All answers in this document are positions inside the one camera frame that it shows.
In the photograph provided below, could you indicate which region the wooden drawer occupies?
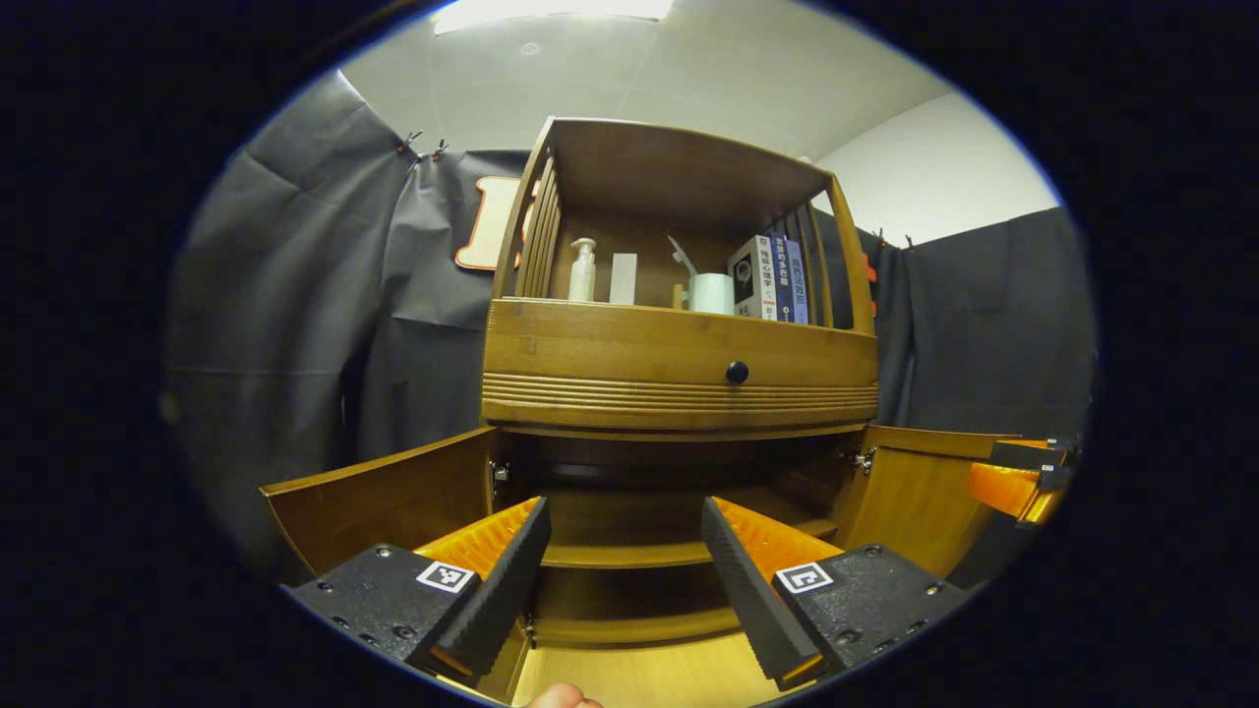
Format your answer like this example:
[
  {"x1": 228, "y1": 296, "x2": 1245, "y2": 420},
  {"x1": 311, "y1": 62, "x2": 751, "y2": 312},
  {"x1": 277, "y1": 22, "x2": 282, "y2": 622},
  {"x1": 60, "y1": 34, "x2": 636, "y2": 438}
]
[{"x1": 480, "y1": 298, "x2": 879, "y2": 434}]

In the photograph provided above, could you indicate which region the pale purple book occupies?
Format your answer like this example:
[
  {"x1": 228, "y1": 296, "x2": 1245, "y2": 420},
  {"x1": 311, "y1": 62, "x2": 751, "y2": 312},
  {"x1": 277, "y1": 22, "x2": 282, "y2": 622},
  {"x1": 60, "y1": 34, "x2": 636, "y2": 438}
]
[{"x1": 785, "y1": 239, "x2": 811, "y2": 325}]

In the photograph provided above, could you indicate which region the black backdrop cloth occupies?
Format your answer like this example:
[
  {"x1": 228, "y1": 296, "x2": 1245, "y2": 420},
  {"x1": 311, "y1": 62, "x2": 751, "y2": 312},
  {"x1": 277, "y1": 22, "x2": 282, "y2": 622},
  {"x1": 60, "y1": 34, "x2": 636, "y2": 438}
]
[{"x1": 162, "y1": 69, "x2": 1098, "y2": 581}]

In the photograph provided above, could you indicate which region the ceiling light panel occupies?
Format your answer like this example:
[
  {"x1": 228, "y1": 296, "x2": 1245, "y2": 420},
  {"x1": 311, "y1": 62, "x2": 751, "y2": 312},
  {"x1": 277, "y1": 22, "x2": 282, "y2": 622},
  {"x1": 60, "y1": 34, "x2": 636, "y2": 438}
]
[{"x1": 433, "y1": 0, "x2": 675, "y2": 35}]

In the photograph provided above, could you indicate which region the wooden shoe cabinet door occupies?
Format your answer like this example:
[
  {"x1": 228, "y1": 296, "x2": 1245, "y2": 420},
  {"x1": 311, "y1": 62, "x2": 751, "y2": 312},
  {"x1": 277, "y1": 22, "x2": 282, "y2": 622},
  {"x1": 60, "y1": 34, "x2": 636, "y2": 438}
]
[
  {"x1": 261, "y1": 426, "x2": 537, "y2": 705},
  {"x1": 831, "y1": 425, "x2": 1024, "y2": 581}
]

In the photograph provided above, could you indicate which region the white pump bottle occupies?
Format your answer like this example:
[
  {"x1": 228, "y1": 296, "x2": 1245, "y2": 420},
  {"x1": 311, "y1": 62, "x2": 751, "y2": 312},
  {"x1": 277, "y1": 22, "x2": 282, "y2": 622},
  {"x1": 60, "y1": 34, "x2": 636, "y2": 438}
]
[{"x1": 568, "y1": 237, "x2": 598, "y2": 303}]

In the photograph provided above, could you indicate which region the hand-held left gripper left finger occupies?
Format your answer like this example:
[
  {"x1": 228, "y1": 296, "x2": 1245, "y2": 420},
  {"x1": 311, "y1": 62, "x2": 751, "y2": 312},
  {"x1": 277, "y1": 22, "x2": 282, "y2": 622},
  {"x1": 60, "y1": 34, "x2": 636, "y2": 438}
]
[{"x1": 285, "y1": 495, "x2": 554, "y2": 689}]

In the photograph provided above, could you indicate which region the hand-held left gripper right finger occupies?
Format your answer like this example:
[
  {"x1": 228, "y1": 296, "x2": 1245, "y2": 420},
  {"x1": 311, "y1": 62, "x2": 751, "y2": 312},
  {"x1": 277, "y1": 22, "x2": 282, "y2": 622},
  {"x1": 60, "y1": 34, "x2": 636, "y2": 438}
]
[{"x1": 700, "y1": 495, "x2": 970, "y2": 691}]

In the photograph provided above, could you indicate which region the wooden double-door shoe cabinet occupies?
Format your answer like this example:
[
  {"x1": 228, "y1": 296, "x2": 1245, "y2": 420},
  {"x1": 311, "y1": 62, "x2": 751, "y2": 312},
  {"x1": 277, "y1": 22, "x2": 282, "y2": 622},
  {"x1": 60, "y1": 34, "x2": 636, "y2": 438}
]
[{"x1": 261, "y1": 116, "x2": 1024, "y2": 704}]

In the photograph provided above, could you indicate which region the white cup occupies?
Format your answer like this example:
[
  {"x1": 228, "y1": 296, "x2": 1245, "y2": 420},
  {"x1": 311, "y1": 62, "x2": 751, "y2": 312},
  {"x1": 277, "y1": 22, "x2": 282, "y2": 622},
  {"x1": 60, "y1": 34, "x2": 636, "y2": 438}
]
[{"x1": 689, "y1": 272, "x2": 736, "y2": 315}]

